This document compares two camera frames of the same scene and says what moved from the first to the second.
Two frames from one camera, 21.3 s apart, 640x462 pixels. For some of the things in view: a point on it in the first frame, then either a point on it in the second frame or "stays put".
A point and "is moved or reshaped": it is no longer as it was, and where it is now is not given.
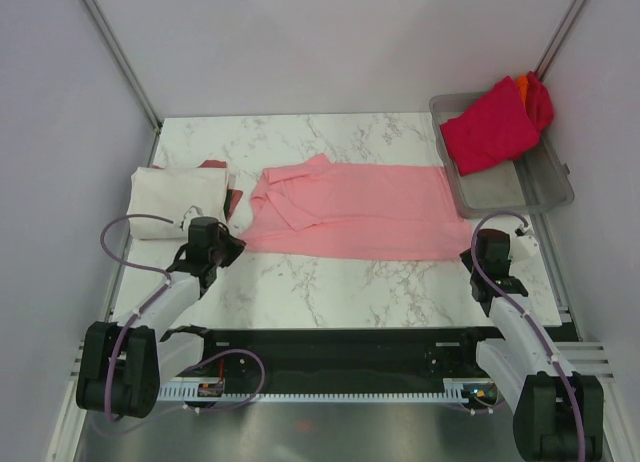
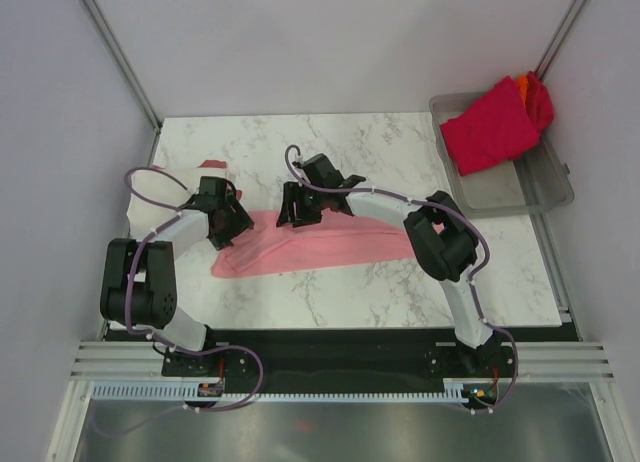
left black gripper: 235,246 -> 240,223
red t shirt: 539,103 stays put
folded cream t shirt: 168,193 stays put
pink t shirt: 359,211 is moved or reshaped
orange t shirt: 523,85 stays put
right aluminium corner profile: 565,28 stays put
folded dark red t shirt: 217,164 stays put
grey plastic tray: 538,180 stays put
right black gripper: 466,257 -> 291,194
